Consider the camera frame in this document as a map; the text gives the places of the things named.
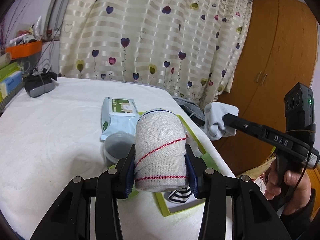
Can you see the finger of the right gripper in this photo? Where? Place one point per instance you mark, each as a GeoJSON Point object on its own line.
{"type": "Point", "coordinates": [236, 122]}

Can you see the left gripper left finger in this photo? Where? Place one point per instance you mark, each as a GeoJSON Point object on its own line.
{"type": "Point", "coordinates": [126, 177]}

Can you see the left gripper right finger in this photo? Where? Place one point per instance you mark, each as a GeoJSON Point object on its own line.
{"type": "Point", "coordinates": [195, 168]}

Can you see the light blue white sock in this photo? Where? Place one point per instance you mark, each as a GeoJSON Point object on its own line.
{"type": "Point", "coordinates": [214, 127]}

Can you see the black white striped cloth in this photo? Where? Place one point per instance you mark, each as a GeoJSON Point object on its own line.
{"type": "Point", "coordinates": [179, 196]}

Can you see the white bandage roll red stripes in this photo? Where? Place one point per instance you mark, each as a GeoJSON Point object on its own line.
{"type": "Point", "coordinates": [161, 149]}

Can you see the clear jar dark contents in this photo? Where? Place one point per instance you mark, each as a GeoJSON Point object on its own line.
{"type": "Point", "coordinates": [117, 146]}

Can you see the green rimmed white box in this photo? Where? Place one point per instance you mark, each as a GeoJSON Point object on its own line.
{"type": "Point", "coordinates": [180, 192]}

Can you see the wet wipes pack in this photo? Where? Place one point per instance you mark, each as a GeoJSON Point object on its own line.
{"type": "Point", "coordinates": [118, 115]}

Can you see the brown wooden wardrobe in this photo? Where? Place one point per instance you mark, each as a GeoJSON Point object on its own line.
{"type": "Point", "coordinates": [280, 51]}

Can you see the heart patterned cream curtain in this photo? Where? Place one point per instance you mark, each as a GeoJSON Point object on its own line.
{"type": "Point", "coordinates": [190, 48]}

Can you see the grey black headset device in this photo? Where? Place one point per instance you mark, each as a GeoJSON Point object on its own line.
{"type": "Point", "coordinates": [37, 85]}

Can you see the green cardboard box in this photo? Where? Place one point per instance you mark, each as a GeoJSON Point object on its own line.
{"type": "Point", "coordinates": [9, 69]}

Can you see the orange tray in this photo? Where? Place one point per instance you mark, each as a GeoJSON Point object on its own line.
{"type": "Point", "coordinates": [24, 50]}

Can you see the purple decorative branches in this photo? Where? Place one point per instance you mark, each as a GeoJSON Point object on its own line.
{"type": "Point", "coordinates": [11, 10]}

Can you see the black tracking camera box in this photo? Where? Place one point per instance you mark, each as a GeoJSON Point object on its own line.
{"type": "Point", "coordinates": [300, 113]}

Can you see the window frame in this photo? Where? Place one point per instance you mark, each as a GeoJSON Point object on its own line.
{"type": "Point", "coordinates": [54, 19]}

